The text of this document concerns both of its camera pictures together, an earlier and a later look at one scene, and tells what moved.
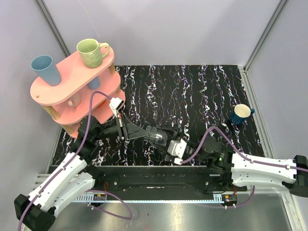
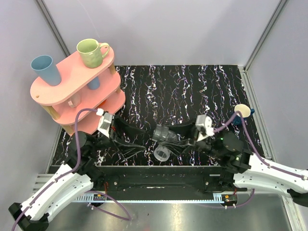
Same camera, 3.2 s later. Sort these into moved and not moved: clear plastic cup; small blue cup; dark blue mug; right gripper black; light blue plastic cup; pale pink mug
Moved: right gripper black; clear plastic cup
Not moved: pale pink mug; small blue cup; light blue plastic cup; dark blue mug
